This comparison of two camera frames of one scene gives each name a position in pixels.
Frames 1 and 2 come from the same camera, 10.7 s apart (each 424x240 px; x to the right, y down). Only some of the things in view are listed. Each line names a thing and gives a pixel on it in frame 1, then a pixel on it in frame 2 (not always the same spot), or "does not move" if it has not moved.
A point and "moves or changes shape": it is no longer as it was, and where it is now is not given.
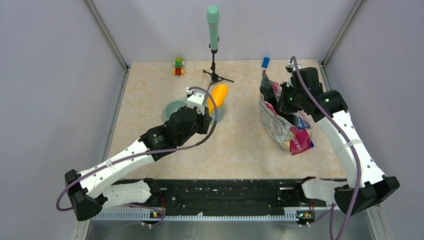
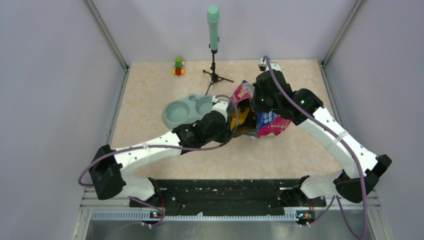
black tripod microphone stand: [214, 77] does not move
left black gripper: [205, 120] to [225, 135]
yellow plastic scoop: [220, 93] to [242, 116]
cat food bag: [292, 131] moves or changes shape
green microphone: [213, 16] does not move
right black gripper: [284, 108] to [257, 106]
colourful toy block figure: [178, 63] does not move
